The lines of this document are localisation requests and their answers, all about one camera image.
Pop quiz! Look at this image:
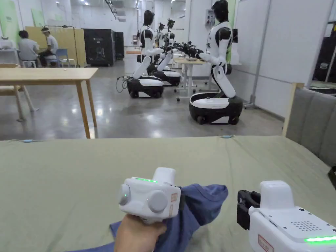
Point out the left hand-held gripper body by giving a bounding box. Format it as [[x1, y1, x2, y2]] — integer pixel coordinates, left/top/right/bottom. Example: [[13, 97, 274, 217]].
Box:
[[118, 167, 186, 225]]

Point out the white and black humanoid robot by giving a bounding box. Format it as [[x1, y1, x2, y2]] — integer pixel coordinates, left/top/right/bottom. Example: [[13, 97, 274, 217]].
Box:
[[183, 0, 243, 125], [152, 18, 182, 87], [127, 10, 171, 99]]

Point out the large black cabinet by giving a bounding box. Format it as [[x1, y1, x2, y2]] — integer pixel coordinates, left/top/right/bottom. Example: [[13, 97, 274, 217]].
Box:
[[83, 28, 116, 67]]

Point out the dark blue shirt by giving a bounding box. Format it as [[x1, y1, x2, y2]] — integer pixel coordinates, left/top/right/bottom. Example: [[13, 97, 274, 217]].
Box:
[[110, 183, 228, 252]]

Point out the bed with pale green sheet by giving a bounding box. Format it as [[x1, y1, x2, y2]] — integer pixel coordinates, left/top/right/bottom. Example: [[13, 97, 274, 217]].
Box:
[[0, 135, 336, 252]]

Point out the white desk with wooden top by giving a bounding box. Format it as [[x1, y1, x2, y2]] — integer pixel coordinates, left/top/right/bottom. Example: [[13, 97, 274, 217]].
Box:
[[173, 57, 212, 103]]

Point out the grey padded headboard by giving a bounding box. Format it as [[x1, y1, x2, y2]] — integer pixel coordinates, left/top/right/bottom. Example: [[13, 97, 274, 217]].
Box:
[[282, 82, 336, 168]]

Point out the person's left hand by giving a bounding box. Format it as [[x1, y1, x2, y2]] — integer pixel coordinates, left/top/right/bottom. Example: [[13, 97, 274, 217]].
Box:
[[114, 214, 168, 252]]

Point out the blue chair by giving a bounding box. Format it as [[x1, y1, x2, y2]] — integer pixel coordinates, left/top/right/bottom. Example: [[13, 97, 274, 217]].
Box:
[[55, 48, 77, 69]]

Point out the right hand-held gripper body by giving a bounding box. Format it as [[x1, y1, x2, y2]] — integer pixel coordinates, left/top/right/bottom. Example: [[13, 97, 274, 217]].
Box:
[[236, 180, 336, 252]]

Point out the light wooden table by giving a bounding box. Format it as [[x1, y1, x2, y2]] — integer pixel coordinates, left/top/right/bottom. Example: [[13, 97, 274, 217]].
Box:
[[0, 67, 99, 139]]

